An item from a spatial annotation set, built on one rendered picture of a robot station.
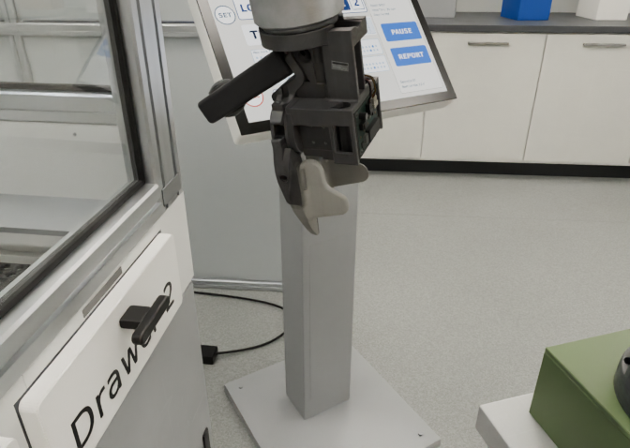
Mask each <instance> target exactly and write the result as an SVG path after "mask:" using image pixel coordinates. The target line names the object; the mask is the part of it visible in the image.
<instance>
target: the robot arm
mask: <svg viewBox="0 0 630 448"><path fill-rule="evenodd" d="M249 3H250V8H251V12H252V16H253V21H254V23H255V24H256V25H257V26H259V34H260V38H261V43H262V46H263V47H264V48H265V49H266V50H269V51H272V52H270V53H269V54H267V55H266V56H265V57H264V58H262V59H261V60H259V61H258V62H256V63H255V64H254V65H252V66H251V67H249V68H247V69H246V70H244V71H243V72H241V73H240V74H239V75H237V76H236V77H234V78H233V79H231V80H230V79H223V80H220V81H217V82H215V83H214V84H213V85H212V87H211V88H210V91H209V93H208V94H209V96H207V97H205V98H204V99H202V100H201V101H200V102H199V103H198V107H199V109H200V111H201V112H202V114H203V115H204V117H205V118H206V119H207V121H208V122H209V123H211V124H214V123H215V122H217V121H218V120H220V119H221V118H223V117H225V118H226V117H234V116H236V115H237V114H239V113H240V112H241V111H242V110H243V109H244V108H245V106H246V104H247V103H248V102H249V101H251V100H252V99H253V98H255V97H257V96H258V95H260V94H261V93H263V92H265V91H266V90H268V89H269V88H271V87H273V86H274V85H276V84H277V83H279V82H281V81H283V80H284V79H286V78H288V77H289V76H291V75H292V74H293V73H294V75H292V76H291V77H290V78H289V79H288V80H287V81H286V82H285V83H283V84H282V85H281V86H280V87H279V88H278V89H277V90H276V91H275V92H274V93H273V94H272V99H273V101H274V102H273V103H272V104H271V106H272V110H271V113H270V127H271V137H272V140H271V143H272V147H273V155H274V168H275V174H276V178H277V182H278V185H279V187H280V189H281V191H282V194H283V196H284V198H285V200H286V202H287V203H288V204H289V205H290V206H291V208H292V210H293V211H294V213H295V215H296V216H297V217H298V219H299V220H300V221H301V223H302V224H303V225H304V226H305V227H306V229H307V230H308V231H309V232H310V233H311V234H314V235H318V234H319V233H320V232H319V224H318V217H331V216H339V215H344V214H346V213H347V212H348V211H349V208H350V205H349V201H348V199H347V197H346V196H345V195H343V194H341V193H340V192H338V191H336V190H335V187H338V186H344V185H349V184H355V183H361V182H364V181H366V180H367V179H368V169H367V167H366V166H365V165H363V164H361V163H359V159H360V158H361V157H362V155H363V154H364V153H365V152H366V150H367V148H368V146H369V145H370V143H371V142H372V140H373V139H374V137H375V136H376V134H377V133H378V131H379V130H380V129H382V128H383V119H382V107H381V97H380V86H379V77H376V76H371V75H368V74H365V72H364V63H363V54H362V45H361V38H362V37H363V36H364V35H365V34H366V33H367V32H368V28H367V18H366V16H347V17H343V13H342V10H343V9H344V0H249ZM302 153H304V156H306V160H304V161H302V158H301V154H302ZM614 390H615V394H616V396H617V398H618V400H619V402H620V404H621V406H622V408H623V410H624V411H625V412H626V414H627V415H628V416H629V418H630V347H629V348H628V349H627V350H626V351H625V352H624V353H623V355H622V357H621V359H620V362H619V364H618V367H617V369H616V372H615V375H614Z"/></svg>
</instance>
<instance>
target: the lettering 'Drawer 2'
mask: <svg viewBox="0 0 630 448"><path fill-rule="evenodd" d="M168 285H169V286H170V294H169V297H170V299H171V293H172V283H171V282H170V281H169V282H167V284H166V285H165V287H164V290H163V291H164V293H165V291H166V288H167V287H168ZM130 355H131V357H132V359H133V361H134V363H135V364H136V363H137V361H138V353H137V345H135V356H134V353H133V351H132V349H131V347H129V348H128V350H127V358H128V365H127V363H126V361H125V359H124V357H123V358H122V359H121V362H122V364H123V366H124V368H125V370H126V372H127V374H129V373H130V371H131V370H130ZM114 374H116V378H115V379H114V381H113V383H112V385H111V388H110V399H114V398H115V397H116V395H117V393H118V390H119V389H120V388H121V386H122V382H121V379H120V374H119V371H118V370H117V369H115V370H114V371H113V372H112V374H111V376H110V377H109V379H108V385H109V383H110V380H111V378H112V377H113V375H114ZM116 381H118V385H117V389H116V392H115V393H114V394H113V386H114V384H115V383H116ZM104 389H105V386H104V385H103V387H102V388H101V390H100V393H99V396H98V395H97V397H96V401H97V407H98V410H99V414H100V418H102V416H103V415H104V414H103V410H102V407H101V403H100V397H101V394H102V392H103V391H104ZM86 411H87V412H88V414H89V416H90V422H91V425H90V429H89V432H88V435H87V437H86V438H85V440H84V442H83V443H82V444H81V441H80V437H79V434H78V431H77V427H76V425H75V424H76V422H77V421H78V419H79V418H80V417H81V415H82V414H83V413H84V412H86ZM93 426H94V413H93V411H92V409H91V407H89V406H86V407H84V408H83V409H82V410H81V411H80V412H79V414H78V415H77V417H76V418H75V419H74V421H73V422H72V424H71V428H72V431H73V435H74V438H75V441H76V444H77V447H78V448H83V447H84V445H85V444H86V443H87V441H88V439H89V437H90V435H91V433H92V430H93Z"/></svg>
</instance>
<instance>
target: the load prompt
mask: <svg viewBox="0 0 630 448"><path fill-rule="evenodd" d="M232 2H233V5H234V8H235V10H236V13H237V16H238V19H239V21H243V20H253V16H252V12H251V8H250V3H249V0H232ZM362 12H368V9H367V7H366V4H365V2H364V0H344V9H343V10H342V13H343V14H347V13H362Z"/></svg>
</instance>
